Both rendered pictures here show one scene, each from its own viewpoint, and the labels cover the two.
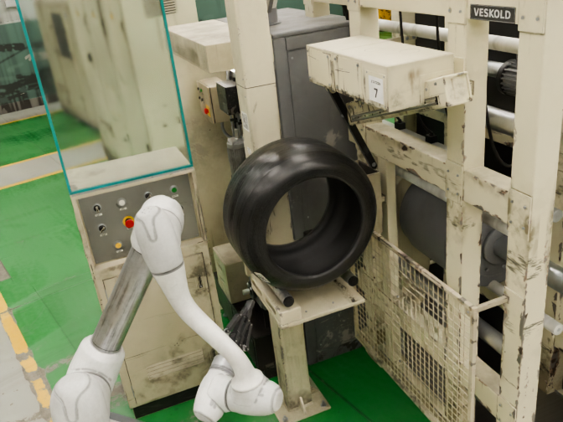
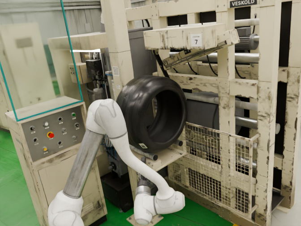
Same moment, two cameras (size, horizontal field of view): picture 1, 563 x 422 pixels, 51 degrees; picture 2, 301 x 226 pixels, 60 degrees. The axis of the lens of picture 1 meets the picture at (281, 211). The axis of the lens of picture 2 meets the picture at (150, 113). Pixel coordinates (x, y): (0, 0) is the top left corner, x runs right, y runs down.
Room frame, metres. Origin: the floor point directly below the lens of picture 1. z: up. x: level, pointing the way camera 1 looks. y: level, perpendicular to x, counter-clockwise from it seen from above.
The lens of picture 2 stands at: (0.32, 0.61, 1.86)
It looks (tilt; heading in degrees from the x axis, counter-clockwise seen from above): 19 degrees down; 340
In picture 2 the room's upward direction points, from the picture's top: 7 degrees counter-clockwise
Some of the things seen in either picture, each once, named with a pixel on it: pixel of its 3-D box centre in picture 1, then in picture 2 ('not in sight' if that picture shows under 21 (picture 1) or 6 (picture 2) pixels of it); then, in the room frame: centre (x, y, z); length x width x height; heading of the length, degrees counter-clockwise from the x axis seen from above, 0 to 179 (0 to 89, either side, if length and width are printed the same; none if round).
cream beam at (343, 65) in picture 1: (372, 69); (182, 37); (2.12, -0.38, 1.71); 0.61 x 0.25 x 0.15; 19
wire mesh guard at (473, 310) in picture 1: (403, 325); (202, 162); (2.03, -0.45, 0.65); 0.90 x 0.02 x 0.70; 19
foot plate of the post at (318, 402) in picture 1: (296, 398); (144, 217); (2.37, 0.04, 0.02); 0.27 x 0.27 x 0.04; 19
